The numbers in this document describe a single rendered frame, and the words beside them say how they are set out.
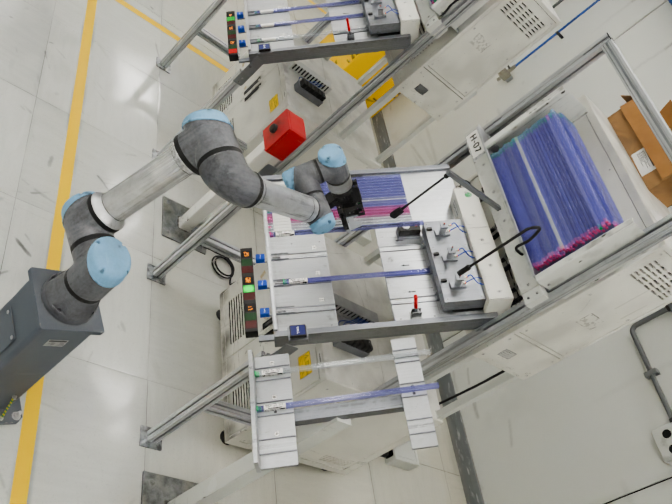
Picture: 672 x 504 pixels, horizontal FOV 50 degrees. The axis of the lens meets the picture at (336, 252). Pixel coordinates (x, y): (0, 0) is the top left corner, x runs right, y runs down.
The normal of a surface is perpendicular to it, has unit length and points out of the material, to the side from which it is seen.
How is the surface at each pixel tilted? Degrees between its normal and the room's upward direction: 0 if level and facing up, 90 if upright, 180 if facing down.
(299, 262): 42
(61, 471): 0
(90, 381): 0
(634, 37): 90
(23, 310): 90
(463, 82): 90
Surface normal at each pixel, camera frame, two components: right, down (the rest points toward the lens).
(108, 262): 0.74, -0.40
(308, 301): 0.04, -0.64
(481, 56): 0.13, 0.77
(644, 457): -0.71, -0.37
